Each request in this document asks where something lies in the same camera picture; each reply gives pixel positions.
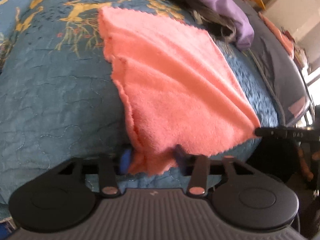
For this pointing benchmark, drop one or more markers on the blue floral quilt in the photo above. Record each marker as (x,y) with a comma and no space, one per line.
(57,97)

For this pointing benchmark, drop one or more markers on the purple sweatshirt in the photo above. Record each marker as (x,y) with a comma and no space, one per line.
(228,8)

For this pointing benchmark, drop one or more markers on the pink fleece cloth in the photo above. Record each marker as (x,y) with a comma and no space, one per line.
(176,87)
(282,38)

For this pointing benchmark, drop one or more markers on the grey garment under sweatshirt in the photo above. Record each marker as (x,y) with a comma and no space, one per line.
(220,26)

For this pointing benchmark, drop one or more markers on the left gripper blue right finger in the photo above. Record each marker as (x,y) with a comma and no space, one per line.
(197,167)

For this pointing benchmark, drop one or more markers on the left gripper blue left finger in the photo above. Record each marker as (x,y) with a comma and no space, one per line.
(109,168)

